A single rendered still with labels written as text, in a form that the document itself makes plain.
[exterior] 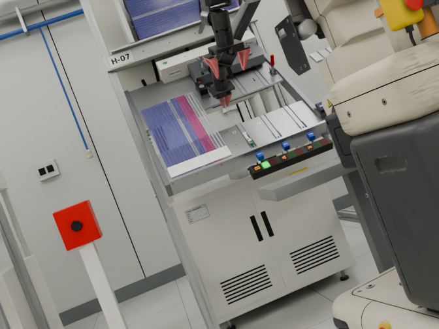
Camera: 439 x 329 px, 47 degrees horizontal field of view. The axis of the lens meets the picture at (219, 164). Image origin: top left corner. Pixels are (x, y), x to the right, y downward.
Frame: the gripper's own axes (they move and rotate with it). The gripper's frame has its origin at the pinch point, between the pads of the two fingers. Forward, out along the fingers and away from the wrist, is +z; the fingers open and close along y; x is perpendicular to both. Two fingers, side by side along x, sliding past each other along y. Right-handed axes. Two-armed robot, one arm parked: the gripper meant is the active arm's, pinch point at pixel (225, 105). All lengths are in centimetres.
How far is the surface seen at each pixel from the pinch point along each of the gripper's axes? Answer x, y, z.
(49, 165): -139, 102, 96
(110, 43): -65, 35, -14
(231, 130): 16.5, 4.0, 1.4
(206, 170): 33.9, 21.7, 0.9
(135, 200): -111, 54, 134
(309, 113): 24.3, -27.8, 1.6
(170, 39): -44.4, 7.8, -15.1
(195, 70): -26.0, 3.8, -5.9
